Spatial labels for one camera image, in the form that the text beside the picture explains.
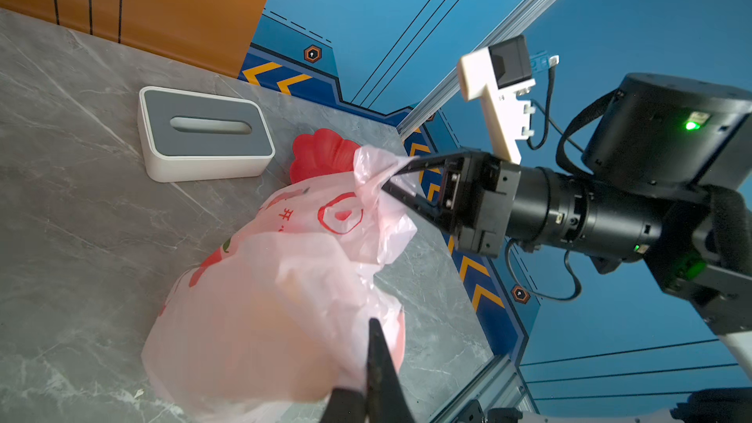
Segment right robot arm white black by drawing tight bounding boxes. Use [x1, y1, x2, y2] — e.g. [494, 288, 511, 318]
[384, 74, 751, 369]

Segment red flower-shaped plate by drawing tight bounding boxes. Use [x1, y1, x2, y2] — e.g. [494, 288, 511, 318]
[290, 128, 360, 183]

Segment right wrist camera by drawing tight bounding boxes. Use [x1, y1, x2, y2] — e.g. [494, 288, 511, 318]
[456, 35, 536, 165]

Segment white grey tissue box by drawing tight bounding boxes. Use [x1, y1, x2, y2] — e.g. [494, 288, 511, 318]
[137, 86, 276, 183]

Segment aluminium front rail frame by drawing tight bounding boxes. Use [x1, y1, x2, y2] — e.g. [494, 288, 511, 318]
[429, 356, 538, 422]

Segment pink printed plastic bag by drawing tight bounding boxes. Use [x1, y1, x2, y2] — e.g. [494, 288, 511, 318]
[142, 146, 416, 422]

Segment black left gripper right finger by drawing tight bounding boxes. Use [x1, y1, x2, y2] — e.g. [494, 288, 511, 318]
[365, 318, 414, 423]

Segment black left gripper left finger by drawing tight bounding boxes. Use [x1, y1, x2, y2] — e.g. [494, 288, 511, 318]
[319, 388, 367, 423]

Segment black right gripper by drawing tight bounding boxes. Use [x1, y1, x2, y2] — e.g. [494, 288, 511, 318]
[382, 151, 664, 262]

